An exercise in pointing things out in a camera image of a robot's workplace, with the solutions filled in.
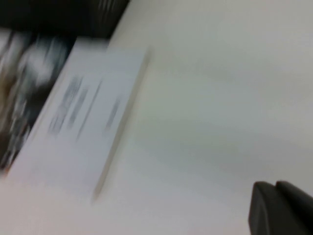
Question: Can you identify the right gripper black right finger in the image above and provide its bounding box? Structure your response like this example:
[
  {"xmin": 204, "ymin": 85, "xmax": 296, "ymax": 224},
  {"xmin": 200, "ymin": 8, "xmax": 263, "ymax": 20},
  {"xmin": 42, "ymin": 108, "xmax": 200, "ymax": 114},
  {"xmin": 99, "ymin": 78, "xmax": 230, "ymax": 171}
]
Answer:
[{"xmin": 275, "ymin": 180, "xmax": 313, "ymax": 216}]

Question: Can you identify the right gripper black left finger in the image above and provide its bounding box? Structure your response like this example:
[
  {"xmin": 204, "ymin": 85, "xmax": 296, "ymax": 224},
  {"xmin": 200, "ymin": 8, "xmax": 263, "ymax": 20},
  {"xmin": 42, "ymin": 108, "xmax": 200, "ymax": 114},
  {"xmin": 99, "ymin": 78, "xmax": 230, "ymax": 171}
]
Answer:
[{"xmin": 247, "ymin": 181, "xmax": 313, "ymax": 235}]

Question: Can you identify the white autonomous driving book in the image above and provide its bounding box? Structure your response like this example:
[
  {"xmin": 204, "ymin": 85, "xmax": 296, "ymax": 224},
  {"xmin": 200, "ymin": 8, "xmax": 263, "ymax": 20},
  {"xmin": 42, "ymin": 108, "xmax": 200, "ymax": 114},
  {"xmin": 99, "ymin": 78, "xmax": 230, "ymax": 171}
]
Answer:
[{"xmin": 0, "ymin": 29, "xmax": 153, "ymax": 204}]

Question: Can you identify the black plastic book stand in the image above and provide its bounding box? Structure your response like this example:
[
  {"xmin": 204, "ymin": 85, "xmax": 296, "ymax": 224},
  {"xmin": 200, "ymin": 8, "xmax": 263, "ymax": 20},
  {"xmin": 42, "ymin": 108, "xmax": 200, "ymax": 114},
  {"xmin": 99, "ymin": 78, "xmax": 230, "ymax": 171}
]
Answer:
[{"xmin": 0, "ymin": 0, "xmax": 131, "ymax": 40}]

